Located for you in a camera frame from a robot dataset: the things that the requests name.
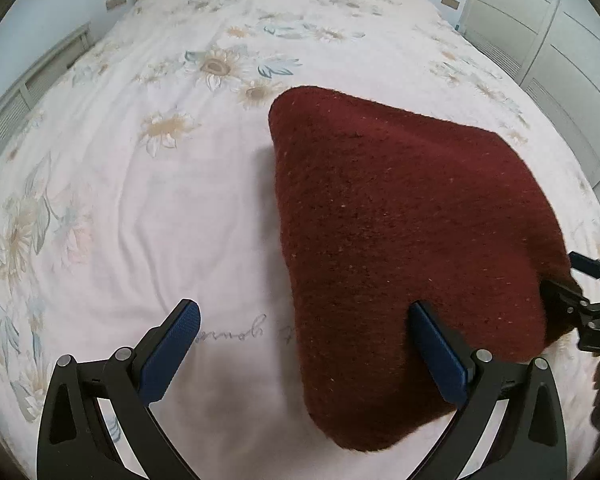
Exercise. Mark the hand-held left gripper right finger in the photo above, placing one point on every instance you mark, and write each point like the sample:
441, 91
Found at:
437, 355

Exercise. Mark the white wardrobe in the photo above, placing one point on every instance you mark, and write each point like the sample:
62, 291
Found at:
555, 60

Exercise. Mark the floral white bed sheet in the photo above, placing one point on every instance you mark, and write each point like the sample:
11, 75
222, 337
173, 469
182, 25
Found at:
155, 210

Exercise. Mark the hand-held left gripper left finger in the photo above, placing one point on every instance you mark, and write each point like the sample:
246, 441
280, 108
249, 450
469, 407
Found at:
172, 350

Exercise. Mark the dark red knitted sweater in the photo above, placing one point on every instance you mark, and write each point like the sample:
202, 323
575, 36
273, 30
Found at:
405, 210

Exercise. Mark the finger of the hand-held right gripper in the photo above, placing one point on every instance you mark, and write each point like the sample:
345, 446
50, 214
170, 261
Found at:
565, 295
597, 267

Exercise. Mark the wall socket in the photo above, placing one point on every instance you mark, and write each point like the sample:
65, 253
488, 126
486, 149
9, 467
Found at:
450, 2
115, 2

